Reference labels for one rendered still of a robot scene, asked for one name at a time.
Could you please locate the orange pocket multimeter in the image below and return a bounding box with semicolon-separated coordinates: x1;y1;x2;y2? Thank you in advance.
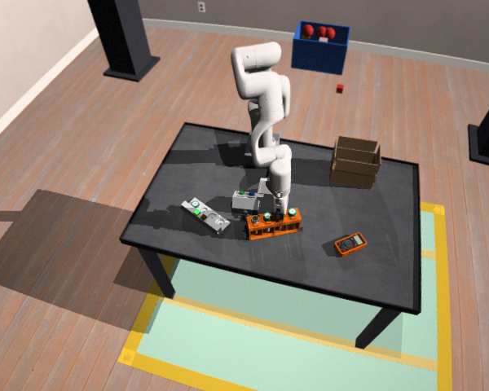
333;232;367;257

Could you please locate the orange tube holder plate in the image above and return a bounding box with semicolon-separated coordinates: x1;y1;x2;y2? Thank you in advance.
246;208;302;241

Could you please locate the brown cardboard box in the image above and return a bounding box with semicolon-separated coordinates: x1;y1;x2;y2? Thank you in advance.
329;135;381;190

